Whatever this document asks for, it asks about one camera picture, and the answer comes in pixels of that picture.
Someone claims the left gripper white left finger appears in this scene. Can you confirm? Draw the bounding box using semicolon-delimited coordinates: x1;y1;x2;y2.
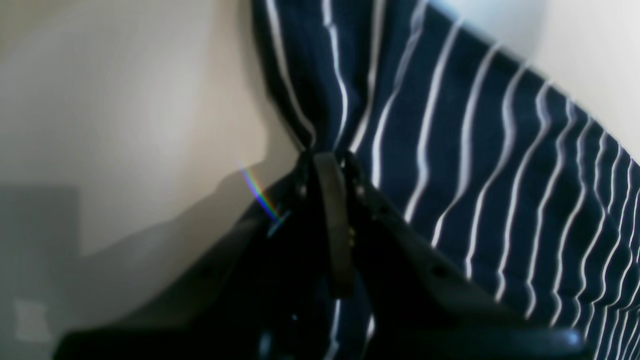
70;155;311;341

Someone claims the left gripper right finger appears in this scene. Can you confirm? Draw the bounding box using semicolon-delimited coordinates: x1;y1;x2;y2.
342;152;581;346

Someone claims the navy white striped t-shirt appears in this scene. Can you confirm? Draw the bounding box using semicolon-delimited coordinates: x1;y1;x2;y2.
251;0;639;360

